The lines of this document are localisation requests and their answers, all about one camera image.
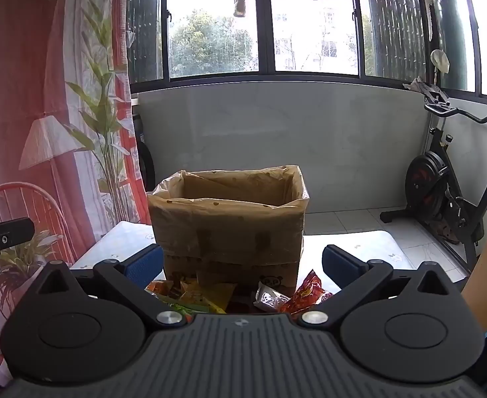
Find black framed window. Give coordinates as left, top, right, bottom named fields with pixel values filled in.
left=125, top=0, right=487, bottom=100

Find red snack packet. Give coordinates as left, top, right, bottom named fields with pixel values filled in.
left=277, top=269, right=334, bottom=320

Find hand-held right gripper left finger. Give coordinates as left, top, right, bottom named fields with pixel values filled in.
left=35, top=244, right=187, bottom=328

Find printed red curtain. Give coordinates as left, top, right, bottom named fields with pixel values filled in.
left=0, top=0, right=153, bottom=390

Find grey washing machine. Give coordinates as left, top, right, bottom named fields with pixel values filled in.
left=137, top=133, right=156, bottom=192

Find yellow snack packet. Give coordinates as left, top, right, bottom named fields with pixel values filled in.
left=180, top=279, right=238, bottom=315

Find white hanging bag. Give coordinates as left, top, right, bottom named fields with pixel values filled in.
left=430, top=49, right=450, bottom=76

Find black exercise bike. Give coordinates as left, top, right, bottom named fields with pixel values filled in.
left=379, top=81, right=487, bottom=274

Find brown shoes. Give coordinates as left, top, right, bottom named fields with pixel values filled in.
left=432, top=220, right=462, bottom=245

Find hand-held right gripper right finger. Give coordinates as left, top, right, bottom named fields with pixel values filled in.
left=299, top=244, right=463, bottom=328

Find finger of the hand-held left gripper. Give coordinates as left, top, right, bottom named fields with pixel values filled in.
left=0, top=218, right=36, bottom=251

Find silver white snack packet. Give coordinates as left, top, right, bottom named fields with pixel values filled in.
left=253, top=281, right=290, bottom=312

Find green snack packet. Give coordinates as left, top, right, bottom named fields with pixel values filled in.
left=158, top=296, right=211, bottom=315

